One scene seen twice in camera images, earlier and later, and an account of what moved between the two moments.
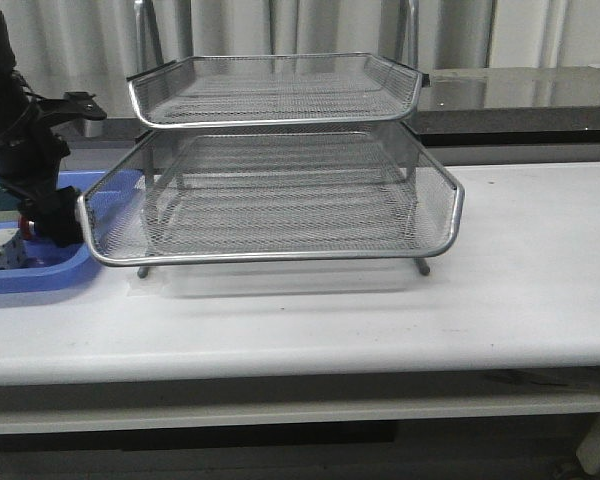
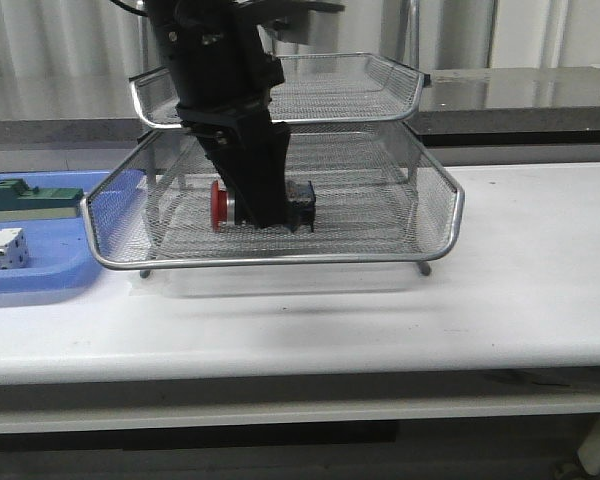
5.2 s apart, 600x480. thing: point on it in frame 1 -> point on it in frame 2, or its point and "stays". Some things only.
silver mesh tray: x=189 y=197 stays
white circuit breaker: x=2 y=250 stays
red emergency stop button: x=25 y=228 -> x=299 y=205
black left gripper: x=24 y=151 -> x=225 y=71
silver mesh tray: x=275 y=89 stays
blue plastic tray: x=49 y=268 stays
